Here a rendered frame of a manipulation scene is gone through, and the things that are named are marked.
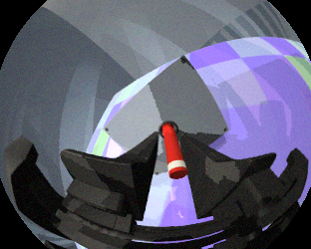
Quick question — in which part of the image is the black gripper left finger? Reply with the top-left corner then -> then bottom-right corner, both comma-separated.
60,131 -> 158,221

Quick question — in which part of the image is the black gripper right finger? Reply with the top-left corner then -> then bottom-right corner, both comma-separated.
180,132 -> 277,220

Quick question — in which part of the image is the red peg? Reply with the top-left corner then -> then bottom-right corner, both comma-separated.
162,124 -> 188,178

